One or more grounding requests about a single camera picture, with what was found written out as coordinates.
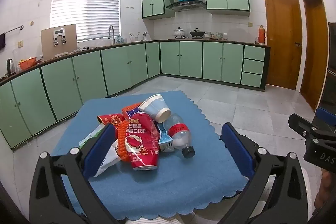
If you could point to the glass jar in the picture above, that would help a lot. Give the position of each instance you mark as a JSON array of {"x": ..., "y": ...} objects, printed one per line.
[{"x": 219, "y": 36}]

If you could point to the orange snack packet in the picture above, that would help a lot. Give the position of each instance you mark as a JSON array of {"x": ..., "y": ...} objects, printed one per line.
[{"x": 130, "y": 109}]

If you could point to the red thermos flask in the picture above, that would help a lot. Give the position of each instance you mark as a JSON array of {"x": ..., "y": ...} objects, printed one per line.
[{"x": 261, "y": 35}]

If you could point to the white cooking pot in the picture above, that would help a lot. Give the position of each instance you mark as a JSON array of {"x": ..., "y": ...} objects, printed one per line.
[{"x": 179, "y": 33}]

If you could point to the blue scalloped table mat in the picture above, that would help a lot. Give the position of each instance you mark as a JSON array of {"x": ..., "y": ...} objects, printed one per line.
[{"x": 162, "y": 187}]

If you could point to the brown cardboard sheet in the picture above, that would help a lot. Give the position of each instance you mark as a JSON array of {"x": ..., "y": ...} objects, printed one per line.
[{"x": 47, "y": 45}]

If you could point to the dark glass-front appliance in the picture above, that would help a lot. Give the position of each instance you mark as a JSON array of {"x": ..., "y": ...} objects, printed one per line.
[{"x": 329, "y": 69}]

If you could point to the chrome kitchen faucet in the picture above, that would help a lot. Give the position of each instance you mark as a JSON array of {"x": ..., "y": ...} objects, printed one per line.
[{"x": 112, "y": 33}]

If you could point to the white ribbed object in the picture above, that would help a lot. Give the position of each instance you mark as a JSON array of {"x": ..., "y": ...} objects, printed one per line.
[{"x": 308, "y": 192}]

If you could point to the metal towel bar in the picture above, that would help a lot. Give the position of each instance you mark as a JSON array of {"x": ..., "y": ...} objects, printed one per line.
[{"x": 11, "y": 30}]

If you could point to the white window blind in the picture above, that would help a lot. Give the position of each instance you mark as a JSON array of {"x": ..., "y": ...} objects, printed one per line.
[{"x": 84, "y": 6}]

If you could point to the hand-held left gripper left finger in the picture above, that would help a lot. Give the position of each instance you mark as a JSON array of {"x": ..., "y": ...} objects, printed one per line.
[{"x": 101, "y": 150}]

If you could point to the utensil holder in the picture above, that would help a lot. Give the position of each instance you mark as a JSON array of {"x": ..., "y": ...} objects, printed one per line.
[{"x": 133, "y": 37}]

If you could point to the black range hood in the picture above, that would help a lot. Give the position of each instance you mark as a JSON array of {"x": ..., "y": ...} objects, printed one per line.
[{"x": 185, "y": 5}]

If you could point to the clear plastic bottle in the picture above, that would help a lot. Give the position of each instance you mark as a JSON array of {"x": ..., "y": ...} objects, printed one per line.
[{"x": 179, "y": 136}]

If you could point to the steel electric kettle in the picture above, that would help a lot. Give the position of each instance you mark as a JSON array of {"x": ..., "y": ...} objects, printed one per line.
[{"x": 11, "y": 67}]

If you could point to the red foil packet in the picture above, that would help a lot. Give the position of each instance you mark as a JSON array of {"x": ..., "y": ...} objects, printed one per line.
[{"x": 110, "y": 119}]

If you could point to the green base cabinet unit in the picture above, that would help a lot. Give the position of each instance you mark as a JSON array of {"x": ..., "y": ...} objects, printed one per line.
[{"x": 118, "y": 69}]

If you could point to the white paper cup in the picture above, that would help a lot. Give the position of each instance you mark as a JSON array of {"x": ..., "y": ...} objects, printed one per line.
[{"x": 155, "y": 107}]

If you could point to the dark hanging cloth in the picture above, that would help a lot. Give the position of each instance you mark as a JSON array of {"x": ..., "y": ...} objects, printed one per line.
[{"x": 2, "y": 41}]

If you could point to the black wok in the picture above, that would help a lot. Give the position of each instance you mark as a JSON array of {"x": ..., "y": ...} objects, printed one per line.
[{"x": 197, "y": 33}]

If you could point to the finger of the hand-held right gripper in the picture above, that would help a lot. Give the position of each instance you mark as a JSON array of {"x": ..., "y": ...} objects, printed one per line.
[
  {"x": 302, "y": 125},
  {"x": 325, "y": 116}
]

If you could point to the orange plastic basket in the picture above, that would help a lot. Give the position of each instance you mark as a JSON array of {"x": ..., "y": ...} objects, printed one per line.
[{"x": 27, "y": 63}]

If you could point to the plain wooden door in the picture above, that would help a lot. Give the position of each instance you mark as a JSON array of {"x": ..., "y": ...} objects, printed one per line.
[{"x": 315, "y": 50}]

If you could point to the person's right hand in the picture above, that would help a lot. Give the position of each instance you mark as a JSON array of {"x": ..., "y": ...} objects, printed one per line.
[{"x": 328, "y": 184}]

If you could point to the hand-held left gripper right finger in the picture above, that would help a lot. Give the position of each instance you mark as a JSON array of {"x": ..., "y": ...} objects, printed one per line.
[{"x": 237, "y": 150}]

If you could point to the red drink can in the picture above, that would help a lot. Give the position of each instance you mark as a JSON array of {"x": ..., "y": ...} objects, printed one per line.
[{"x": 139, "y": 140}]

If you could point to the stack of bowls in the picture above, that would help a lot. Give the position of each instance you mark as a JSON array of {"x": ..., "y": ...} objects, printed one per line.
[{"x": 208, "y": 35}]

